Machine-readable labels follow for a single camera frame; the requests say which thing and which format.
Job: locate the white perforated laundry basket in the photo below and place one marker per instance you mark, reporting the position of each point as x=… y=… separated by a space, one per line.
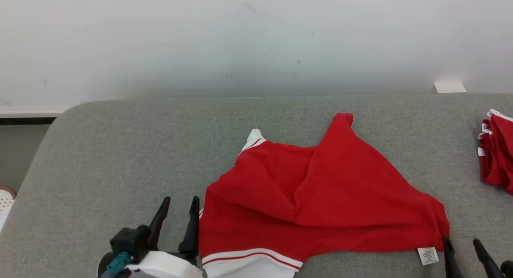
x=5 y=202

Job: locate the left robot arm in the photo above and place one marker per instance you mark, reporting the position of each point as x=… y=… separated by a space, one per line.
x=103 y=262

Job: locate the red jersey with number print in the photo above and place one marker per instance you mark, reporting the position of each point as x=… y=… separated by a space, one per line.
x=320 y=198

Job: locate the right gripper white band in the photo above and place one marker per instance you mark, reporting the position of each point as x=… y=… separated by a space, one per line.
x=508 y=270

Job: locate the red garment with white trim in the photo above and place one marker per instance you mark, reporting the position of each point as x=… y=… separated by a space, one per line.
x=501 y=158

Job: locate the small white wall block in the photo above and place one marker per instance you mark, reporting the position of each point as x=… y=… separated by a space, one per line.
x=449 y=87

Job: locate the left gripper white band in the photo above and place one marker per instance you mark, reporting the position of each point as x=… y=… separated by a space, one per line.
x=164 y=268

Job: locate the white wall skirting strip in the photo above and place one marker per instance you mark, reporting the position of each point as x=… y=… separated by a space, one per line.
x=28 y=112

